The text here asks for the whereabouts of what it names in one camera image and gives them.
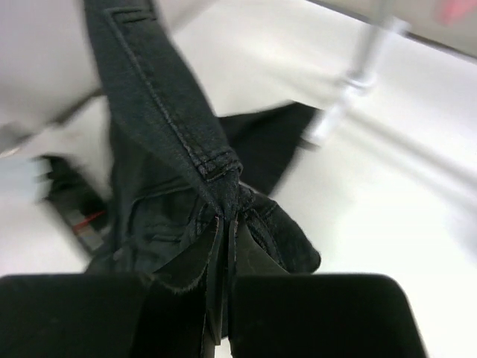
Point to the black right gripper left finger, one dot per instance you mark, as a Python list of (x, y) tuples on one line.
[(175, 312)]

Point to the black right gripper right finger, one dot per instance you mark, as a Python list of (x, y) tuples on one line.
[(276, 314)]

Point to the black denim trousers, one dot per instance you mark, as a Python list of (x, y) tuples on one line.
[(177, 167)]

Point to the silver white clothes rack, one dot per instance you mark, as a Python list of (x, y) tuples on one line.
[(382, 27)]

